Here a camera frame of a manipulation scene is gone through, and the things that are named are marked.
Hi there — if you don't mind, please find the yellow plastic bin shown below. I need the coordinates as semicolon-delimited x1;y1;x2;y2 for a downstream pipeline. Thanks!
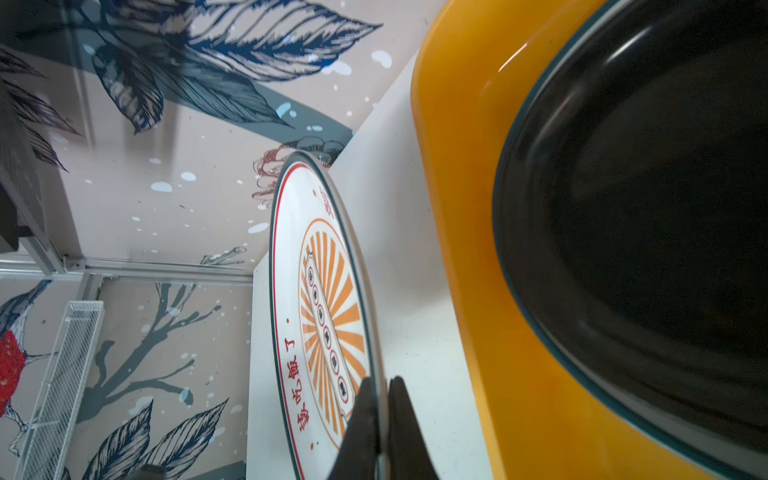
410;0;768;480

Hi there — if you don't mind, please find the small black plate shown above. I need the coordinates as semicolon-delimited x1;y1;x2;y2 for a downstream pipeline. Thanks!
492;1;767;479

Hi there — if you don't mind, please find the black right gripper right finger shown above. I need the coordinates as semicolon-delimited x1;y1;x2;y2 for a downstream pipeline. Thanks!
388;376;439;480

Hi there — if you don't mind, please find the orange sunburst plate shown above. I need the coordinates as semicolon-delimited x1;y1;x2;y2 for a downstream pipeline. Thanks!
268;152;388;479

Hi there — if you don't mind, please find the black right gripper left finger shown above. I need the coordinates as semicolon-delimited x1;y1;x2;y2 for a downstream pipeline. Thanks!
328;378;380;480

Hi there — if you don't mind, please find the white mesh wall shelf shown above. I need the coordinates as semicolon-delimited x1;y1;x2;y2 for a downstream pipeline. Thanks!
14;300;105;479

